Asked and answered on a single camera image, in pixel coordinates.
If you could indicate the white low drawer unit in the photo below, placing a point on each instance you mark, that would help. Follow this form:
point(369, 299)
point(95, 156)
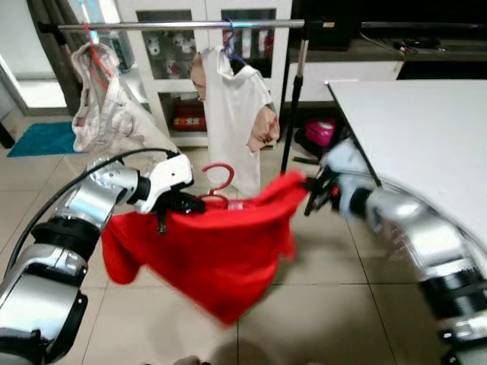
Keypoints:
point(342, 70)

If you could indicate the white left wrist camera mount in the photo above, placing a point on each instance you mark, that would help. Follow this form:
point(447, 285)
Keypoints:
point(167, 179)

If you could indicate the black television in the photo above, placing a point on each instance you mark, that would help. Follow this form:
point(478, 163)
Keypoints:
point(327, 34)

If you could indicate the cream hanging garment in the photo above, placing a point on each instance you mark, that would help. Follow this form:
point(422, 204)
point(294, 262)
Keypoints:
point(114, 114)

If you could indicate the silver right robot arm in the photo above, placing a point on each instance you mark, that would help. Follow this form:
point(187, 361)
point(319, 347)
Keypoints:
point(426, 243)

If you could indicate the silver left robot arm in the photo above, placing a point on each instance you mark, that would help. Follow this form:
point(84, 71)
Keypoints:
point(84, 205)

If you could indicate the dark grey curtain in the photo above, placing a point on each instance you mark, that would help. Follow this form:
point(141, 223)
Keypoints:
point(53, 68)

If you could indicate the red t-shirt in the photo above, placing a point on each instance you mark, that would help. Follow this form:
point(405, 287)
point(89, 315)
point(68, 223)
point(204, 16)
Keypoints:
point(213, 251)

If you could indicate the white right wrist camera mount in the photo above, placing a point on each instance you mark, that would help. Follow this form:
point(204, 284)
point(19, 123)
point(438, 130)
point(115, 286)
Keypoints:
point(346, 163)

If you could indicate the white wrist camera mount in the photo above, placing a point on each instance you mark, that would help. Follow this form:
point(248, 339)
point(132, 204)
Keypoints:
point(346, 163)
point(167, 179)

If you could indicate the white glass door cabinet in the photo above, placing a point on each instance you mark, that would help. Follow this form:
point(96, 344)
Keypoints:
point(205, 7)

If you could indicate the white printed t-shirt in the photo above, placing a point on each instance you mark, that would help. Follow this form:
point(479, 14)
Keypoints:
point(236, 114)

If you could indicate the teal floor mat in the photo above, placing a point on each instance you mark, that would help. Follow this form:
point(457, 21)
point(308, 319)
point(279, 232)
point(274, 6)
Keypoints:
point(42, 141)

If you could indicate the red box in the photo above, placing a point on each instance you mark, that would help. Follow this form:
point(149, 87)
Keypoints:
point(186, 118)

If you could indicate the grey robot foot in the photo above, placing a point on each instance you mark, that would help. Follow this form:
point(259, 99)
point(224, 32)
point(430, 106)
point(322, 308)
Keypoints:
point(186, 360)

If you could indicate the metal clothes rack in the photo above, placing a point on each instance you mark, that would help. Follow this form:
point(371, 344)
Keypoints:
point(167, 25)

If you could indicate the purple clothes hanger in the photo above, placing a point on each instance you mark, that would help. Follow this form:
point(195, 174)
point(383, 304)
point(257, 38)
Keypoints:
point(228, 49)

